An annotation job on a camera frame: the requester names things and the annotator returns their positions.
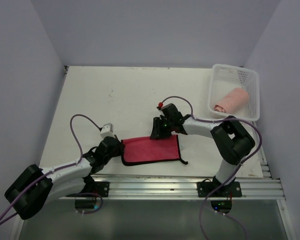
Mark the aluminium mounting rail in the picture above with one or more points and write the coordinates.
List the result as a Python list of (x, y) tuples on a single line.
[(125, 187)]

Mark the pink towel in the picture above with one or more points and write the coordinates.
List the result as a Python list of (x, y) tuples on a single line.
[(232, 102)]

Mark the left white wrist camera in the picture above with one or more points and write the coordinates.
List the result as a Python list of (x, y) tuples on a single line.
[(107, 131)]

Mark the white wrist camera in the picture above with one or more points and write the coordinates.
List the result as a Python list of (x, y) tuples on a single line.
[(107, 131), (160, 105)]

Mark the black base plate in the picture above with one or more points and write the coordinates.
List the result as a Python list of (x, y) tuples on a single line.
[(231, 190), (101, 188)]

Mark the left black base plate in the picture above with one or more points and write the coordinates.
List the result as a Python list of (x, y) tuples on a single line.
[(101, 188)]

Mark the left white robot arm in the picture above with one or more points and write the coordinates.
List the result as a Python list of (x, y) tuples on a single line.
[(37, 186)]

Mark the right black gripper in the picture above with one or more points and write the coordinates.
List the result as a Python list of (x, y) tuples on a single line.
[(157, 132)]

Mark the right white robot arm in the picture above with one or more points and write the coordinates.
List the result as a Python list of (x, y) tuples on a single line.
[(232, 140)]

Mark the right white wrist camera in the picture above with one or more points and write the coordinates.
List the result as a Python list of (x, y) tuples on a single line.
[(160, 105)]

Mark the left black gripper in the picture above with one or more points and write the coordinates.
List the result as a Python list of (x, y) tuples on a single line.
[(120, 147)]

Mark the white plastic basket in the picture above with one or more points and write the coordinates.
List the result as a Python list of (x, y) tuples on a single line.
[(224, 79)]

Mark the black cloth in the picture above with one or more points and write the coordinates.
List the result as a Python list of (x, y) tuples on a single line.
[(143, 150)]

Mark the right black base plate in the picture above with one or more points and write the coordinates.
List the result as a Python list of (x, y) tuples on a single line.
[(231, 190)]

